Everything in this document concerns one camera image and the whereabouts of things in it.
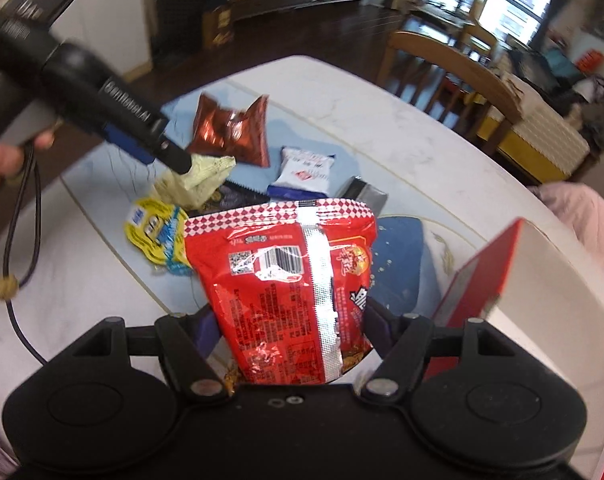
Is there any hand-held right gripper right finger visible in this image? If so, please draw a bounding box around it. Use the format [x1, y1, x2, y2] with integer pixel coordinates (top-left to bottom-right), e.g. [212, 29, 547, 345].
[358, 300, 521, 402]

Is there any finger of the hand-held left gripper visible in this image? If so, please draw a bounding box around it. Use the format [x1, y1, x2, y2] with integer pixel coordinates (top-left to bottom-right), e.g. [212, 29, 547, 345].
[106, 121, 194, 175]

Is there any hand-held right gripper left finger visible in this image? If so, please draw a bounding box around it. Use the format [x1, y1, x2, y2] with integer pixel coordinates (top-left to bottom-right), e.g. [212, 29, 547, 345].
[73, 304, 231, 404]

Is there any pale green snack packet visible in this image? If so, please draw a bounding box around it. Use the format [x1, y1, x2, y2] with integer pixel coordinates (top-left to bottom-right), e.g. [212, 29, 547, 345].
[153, 154, 237, 212]

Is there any black snack packet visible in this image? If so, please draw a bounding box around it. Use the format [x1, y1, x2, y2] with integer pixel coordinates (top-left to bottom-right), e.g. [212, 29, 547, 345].
[202, 184, 269, 212]

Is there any large red snack bag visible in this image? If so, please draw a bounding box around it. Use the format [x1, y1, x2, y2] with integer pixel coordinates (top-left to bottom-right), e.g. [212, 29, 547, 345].
[183, 199, 379, 387]

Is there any red cardboard box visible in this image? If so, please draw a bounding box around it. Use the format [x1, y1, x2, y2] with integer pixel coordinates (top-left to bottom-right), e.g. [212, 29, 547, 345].
[426, 217, 604, 480]

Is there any silver foil snack packet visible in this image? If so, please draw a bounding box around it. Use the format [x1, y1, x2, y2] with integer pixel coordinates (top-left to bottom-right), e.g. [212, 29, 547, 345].
[339, 175, 389, 217]

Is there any red Oreo packet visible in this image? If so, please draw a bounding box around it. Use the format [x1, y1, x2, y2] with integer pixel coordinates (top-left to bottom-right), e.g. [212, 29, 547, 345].
[186, 92, 272, 169]

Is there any yellow blue snack packet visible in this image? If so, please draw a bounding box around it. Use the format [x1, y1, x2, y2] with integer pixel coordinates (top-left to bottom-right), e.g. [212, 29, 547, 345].
[124, 197, 194, 277]

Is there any brown paper bag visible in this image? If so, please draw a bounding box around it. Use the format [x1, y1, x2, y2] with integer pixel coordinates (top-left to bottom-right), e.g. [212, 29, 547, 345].
[201, 4, 236, 52]

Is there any white and blue snack packet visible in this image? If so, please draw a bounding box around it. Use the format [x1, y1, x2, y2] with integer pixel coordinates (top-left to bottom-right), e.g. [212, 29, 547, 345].
[266, 146, 337, 199]

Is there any black panel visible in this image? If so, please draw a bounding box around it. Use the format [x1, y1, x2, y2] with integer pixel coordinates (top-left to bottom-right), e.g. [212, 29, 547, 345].
[151, 0, 234, 63]

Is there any dark wooden media cabinet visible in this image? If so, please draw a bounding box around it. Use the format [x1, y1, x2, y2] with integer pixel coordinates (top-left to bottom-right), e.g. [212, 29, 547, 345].
[228, 0, 374, 24]

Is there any sofa with yellow white cover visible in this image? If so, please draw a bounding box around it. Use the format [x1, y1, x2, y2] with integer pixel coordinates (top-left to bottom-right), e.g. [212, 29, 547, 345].
[476, 102, 591, 184]

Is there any wooden chair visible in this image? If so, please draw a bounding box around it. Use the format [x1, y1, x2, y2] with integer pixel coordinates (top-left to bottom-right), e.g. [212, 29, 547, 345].
[376, 29, 526, 157]

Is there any pile of dark clothes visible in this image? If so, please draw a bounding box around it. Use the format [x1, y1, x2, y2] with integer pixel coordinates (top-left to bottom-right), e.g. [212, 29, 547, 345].
[556, 74, 604, 153]

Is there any black cable with tan tie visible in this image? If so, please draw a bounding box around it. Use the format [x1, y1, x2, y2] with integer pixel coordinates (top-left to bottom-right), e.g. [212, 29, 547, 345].
[0, 145, 51, 367]

